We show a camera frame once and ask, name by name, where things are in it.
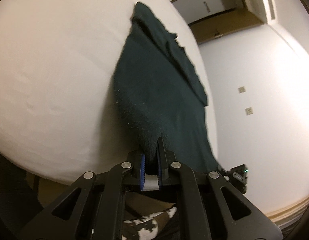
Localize dark green knit sweater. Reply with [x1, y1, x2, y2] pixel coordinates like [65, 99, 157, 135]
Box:
[113, 2, 218, 174]

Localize brown white patterned slipper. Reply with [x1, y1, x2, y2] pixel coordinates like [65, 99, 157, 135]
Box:
[122, 206, 177, 239]

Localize brown wooden door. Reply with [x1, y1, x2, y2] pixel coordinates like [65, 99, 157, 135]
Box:
[189, 9, 264, 44]

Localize white bed sheet mattress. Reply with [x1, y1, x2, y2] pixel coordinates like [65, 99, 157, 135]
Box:
[0, 0, 211, 185]

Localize beige wall socket lower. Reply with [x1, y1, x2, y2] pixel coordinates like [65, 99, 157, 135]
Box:
[245, 107, 254, 115]

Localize beige wall switch upper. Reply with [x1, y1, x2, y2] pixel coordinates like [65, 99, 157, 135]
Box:
[238, 86, 246, 93]

